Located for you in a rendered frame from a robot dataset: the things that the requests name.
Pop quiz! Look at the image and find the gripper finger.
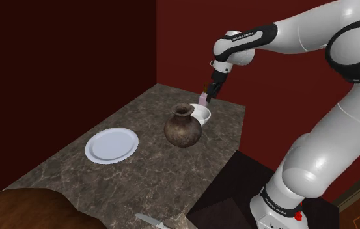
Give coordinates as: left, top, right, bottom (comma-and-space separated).
205, 82, 223, 103

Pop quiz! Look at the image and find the pink bottle with brown cap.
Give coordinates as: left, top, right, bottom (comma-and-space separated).
199, 82, 212, 107

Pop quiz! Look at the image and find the white bowl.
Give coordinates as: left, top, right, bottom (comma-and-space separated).
189, 103, 212, 126

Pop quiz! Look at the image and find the brown clay vase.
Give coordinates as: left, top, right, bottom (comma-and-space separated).
163, 103, 202, 148

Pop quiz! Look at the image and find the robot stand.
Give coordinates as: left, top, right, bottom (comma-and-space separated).
186, 150, 340, 229

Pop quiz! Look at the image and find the white plate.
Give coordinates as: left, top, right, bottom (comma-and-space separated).
85, 127, 139, 165

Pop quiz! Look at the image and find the silver knife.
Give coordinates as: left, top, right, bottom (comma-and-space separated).
134, 213, 174, 229

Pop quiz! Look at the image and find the brown rounded wooden object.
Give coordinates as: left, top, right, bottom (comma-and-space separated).
0, 187, 108, 229

